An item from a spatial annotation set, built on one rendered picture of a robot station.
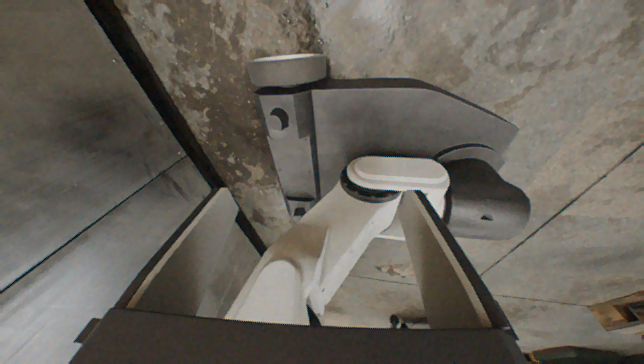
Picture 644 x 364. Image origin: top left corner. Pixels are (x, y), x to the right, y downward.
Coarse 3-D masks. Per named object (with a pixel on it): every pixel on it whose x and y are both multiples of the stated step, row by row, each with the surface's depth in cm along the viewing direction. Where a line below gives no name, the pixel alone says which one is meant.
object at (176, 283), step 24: (216, 192) 9; (192, 216) 8; (216, 216) 9; (168, 240) 7; (192, 240) 7; (216, 240) 9; (168, 264) 6; (192, 264) 7; (144, 288) 5; (168, 288) 6; (192, 288) 7; (168, 312) 6; (192, 312) 7
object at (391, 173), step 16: (368, 160) 39; (384, 160) 38; (400, 160) 38; (416, 160) 38; (432, 160) 39; (352, 176) 36; (368, 176) 35; (384, 176) 34; (400, 176) 34; (416, 176) 33; (432, 176) 33; (432, 192) 32; (400, 224) 46
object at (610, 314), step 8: (632, 296) 94; (640, 296) 91; (600, 304) 106; (608, 304) 103; (616, 304) 100; (624, 304) 99; (632, 304) 97; (592, 312) 109; (600, 312) 106; (608, 312) 102; (616, 312) 99; (624, 312) 98; (632, 312) 98; (640, 312) 106; (600, 320) 105; (608, 320) 102; (616, 320) 98; (624, 320) 95; (632, 320) 94; (640, 320) 89; (608, 328) 101; (616, 328) 98; (624, 328) 95; (632, 328) 93; (640, 328) 92
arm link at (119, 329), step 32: (96, 320) 5; (128, 320) 4; (160, 320) 4; (192, 320) 4; (224, 320) 4; (96, 352) 3; (128, 352) 3; (160, 352) 3; (192, 352) 3; (224, 352) 3; (256, 352) 3; (288, 352) 3; (320, 352) 3; (352, 352) 3; (384, 352) 3; (416, 352) 3; (448, 352) 3; (480, 352) 3; (512, 352) 3
